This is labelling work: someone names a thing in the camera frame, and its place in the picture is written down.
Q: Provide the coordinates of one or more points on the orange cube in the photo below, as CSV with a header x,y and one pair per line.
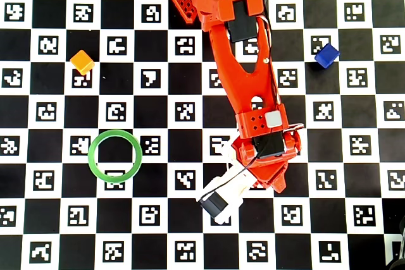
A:
x,y
81,61

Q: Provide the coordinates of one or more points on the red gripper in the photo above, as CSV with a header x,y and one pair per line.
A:
x,y
274,181

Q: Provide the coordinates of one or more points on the red robot arm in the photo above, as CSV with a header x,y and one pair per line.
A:
x,y
237,93

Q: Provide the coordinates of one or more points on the blue cube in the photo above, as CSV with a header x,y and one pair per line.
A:
x,y
327,55

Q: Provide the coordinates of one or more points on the checkerboard marker mat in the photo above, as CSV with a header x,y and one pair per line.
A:
x,y
158,118

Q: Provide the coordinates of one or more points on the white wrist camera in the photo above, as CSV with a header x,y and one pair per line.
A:
x,y
215,205

